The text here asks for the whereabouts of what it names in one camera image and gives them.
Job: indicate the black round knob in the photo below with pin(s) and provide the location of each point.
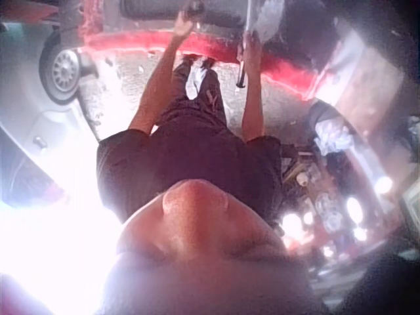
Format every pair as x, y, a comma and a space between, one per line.
195, 7

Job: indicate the person's right hand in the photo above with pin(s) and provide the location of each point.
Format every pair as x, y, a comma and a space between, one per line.
252, 47

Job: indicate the person's left hand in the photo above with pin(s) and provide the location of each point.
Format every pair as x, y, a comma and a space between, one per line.
183, 27

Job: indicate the person's legs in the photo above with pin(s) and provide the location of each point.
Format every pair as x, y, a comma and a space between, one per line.
197, 105

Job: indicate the red car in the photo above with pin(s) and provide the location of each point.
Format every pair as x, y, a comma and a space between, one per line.
210, 44

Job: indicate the grey cloth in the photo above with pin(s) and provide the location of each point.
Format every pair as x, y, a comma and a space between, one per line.
267, 19

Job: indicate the white car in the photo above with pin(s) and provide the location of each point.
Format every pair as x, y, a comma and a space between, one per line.
62, 75

